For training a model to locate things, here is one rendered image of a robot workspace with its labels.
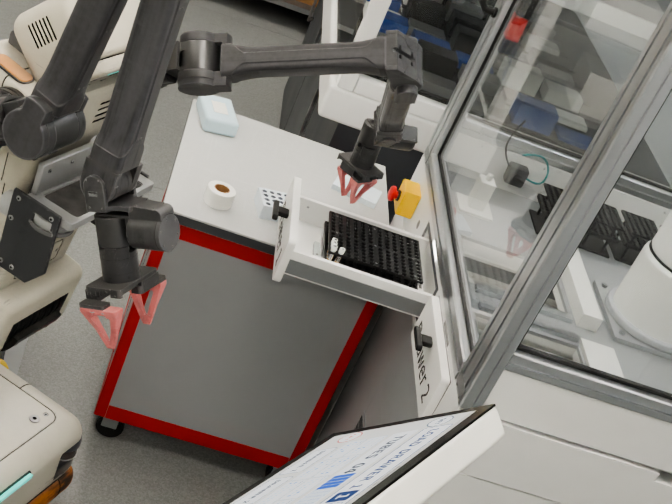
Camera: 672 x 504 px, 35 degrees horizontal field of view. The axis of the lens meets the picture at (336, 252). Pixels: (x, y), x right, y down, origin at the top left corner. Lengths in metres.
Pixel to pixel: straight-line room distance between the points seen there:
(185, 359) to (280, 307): 0.29
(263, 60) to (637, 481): 1.05
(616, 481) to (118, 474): 1.35
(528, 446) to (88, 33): 1.09
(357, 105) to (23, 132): 1.63
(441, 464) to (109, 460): 1.63
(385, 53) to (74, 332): 1.66
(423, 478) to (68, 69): 0.75
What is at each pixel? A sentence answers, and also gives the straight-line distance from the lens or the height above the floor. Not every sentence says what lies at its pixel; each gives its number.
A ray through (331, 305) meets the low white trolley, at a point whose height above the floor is 0.64.
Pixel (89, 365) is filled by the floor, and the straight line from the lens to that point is 3.20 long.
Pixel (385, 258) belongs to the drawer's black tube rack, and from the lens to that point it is 2.38.
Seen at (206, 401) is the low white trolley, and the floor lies 0.24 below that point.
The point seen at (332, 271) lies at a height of 0.88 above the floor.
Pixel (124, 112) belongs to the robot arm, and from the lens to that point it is 1.56.
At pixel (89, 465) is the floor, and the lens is 2.92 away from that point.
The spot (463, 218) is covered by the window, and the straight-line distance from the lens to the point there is 2.36.
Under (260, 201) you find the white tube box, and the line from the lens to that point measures 2.62.
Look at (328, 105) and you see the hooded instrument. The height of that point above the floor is 0.84.
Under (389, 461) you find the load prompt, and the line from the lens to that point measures 1.44.
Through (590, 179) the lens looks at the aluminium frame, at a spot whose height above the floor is 1.44.
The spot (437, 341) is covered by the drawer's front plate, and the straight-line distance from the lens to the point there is 2.15.
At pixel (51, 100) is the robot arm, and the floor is 1.30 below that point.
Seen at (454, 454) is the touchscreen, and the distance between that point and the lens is 1.46.
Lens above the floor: 2.04
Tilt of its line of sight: 29 degrees down
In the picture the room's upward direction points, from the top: 25 degrees clockwise
